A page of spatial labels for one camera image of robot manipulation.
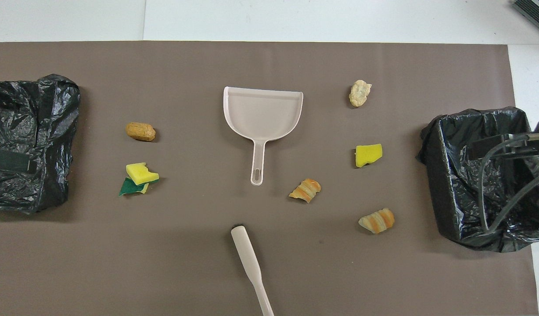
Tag striped croissant piece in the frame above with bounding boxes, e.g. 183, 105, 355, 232
288, 178, 322, 204
358, 208, 395, 234

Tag beige hand brush black bristles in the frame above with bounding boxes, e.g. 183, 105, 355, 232
231, 225, 275, 316

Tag notched yellow sponge chunk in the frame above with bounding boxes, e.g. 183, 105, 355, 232
126, 162, 160, 185

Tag bin wrapped in black bag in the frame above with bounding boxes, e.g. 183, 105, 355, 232
0, 74, 81, 215

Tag plain yellow sponge piece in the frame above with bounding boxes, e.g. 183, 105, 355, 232
355, 144, 383, 169

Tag brown bread roll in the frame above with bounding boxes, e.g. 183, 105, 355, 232
125, 122, 156, 142

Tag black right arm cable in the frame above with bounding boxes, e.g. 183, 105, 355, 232
477, 134, 539, 233

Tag green-backed sponge scrap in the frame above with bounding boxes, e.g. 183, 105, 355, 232
119, 177, 151, 197

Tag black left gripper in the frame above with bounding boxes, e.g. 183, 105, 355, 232
0, 147, 37, 173

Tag open bin with black liner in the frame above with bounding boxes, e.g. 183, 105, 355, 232
417, 106, 539, 253

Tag beige plastic dustpan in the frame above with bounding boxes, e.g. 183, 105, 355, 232
223, 86, 304, 186

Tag brown table mat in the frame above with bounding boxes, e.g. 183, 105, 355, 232
0, 41, 539, 316

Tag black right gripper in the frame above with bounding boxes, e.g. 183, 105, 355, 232
467, 133, 539, 160

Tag grey ribbed device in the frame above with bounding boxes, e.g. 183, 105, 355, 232
513, 0, 539, 38

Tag pale bread chunk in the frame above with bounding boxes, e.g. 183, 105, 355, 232
349, 79, 372, 108

